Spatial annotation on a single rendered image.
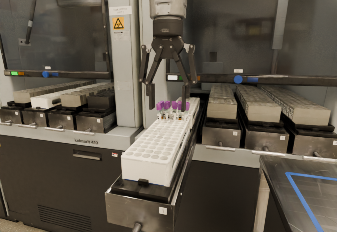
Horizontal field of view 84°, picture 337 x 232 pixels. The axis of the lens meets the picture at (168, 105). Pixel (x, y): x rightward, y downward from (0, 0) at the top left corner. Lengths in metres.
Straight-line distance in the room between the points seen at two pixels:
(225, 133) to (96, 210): 0.75
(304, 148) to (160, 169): 0.54
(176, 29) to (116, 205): 0.40
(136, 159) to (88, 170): 0.64
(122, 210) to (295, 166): 0.38
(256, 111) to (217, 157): 0.23
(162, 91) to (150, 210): 0.52
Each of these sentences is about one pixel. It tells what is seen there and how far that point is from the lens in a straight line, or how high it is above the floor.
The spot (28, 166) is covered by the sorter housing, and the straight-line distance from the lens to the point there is 1.28.
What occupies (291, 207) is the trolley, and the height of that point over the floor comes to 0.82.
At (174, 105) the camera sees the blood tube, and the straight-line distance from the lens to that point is 0.59.
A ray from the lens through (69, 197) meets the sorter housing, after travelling 1.19.
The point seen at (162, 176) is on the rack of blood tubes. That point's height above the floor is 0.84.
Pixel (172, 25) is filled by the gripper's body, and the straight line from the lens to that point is 0.47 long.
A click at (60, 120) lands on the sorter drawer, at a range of 0.99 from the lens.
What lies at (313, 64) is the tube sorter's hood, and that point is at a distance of 0.81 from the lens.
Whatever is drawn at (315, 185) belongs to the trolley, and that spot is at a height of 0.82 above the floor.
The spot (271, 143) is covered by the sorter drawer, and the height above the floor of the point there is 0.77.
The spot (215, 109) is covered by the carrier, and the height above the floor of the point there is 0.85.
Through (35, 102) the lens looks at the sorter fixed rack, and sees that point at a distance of 1.12.
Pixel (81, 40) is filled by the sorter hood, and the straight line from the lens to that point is 0.95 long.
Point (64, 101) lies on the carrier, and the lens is 1.05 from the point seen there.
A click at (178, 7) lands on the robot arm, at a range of 0.48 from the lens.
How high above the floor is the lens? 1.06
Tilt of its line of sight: 14 degrees down
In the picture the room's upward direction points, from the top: straight up
